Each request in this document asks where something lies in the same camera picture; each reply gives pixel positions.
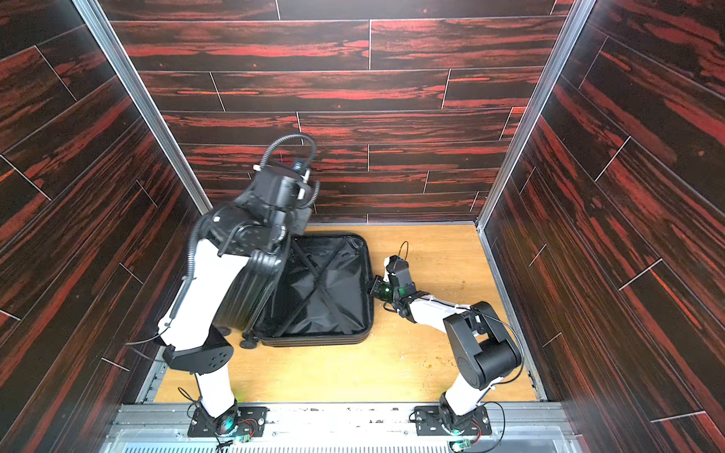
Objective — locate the aluminium floor rail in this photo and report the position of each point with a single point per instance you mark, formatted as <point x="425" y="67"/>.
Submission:
<point x="506" y="296"/>
<point x="151" y="384"/>

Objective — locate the aluminium corner post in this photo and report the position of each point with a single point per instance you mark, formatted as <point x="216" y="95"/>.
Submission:
<point x="571" y="31"/>
<point x="101" y="29"/>

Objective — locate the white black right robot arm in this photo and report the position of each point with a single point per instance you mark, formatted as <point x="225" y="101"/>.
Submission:
<point x="483" y="349"/>

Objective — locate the black hard-shell suitcase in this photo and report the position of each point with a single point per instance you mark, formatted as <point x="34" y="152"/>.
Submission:
<point x="320" y="300"/>

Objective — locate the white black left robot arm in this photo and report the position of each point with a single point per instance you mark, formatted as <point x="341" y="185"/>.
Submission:
<point x="242" y="244"/>

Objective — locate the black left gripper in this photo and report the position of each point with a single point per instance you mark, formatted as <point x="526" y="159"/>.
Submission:
<point x="303" y="217"/>

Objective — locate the aluminium right floor rail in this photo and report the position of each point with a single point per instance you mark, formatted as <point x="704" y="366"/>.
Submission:
<point x="506" y="296"/>

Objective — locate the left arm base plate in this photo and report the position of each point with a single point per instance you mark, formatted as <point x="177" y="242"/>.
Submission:
<point x="247" y="423"/>

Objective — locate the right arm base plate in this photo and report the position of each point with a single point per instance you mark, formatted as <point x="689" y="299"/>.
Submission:
<point x="434" y="420"/>

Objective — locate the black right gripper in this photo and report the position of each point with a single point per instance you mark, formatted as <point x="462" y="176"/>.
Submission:
<point x="382" y="289"/>

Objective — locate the aluminium left floor rail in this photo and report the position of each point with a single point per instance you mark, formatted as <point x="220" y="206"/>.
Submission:
<point x="151" y="384"/>

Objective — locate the aluminium front frame rail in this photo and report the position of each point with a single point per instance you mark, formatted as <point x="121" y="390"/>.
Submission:
<point x="346" y="427"/>

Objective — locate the aluminium left corner post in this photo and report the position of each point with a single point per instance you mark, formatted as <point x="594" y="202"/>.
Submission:
<point x="101" y="29"/>

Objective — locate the aluminium right corner post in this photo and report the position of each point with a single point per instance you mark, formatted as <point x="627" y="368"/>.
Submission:
<point x="571" y="31"/>

